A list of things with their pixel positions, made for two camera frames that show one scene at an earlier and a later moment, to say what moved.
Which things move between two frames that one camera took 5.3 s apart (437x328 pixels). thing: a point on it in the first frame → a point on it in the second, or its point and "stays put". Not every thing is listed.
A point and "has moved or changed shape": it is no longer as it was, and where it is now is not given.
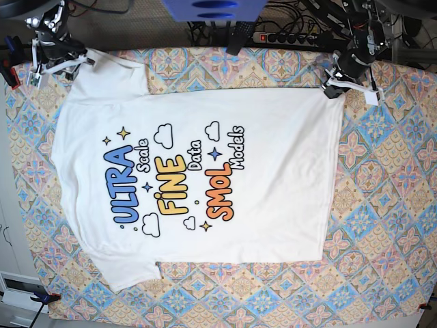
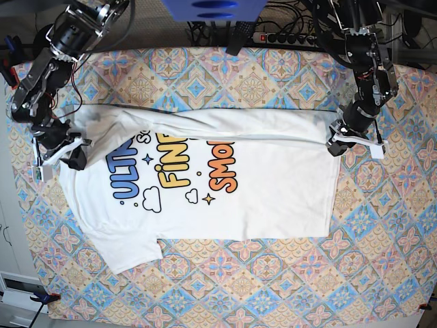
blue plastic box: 215,10 stays put
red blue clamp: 13,57 stays put
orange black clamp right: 425,306 stays put
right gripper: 352,63 → 358,116
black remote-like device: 242,33 stays put
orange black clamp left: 44,298 stays put
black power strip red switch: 285,39 stays put
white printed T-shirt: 194,175 has moved or changed shape
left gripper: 57,48 → 52,132
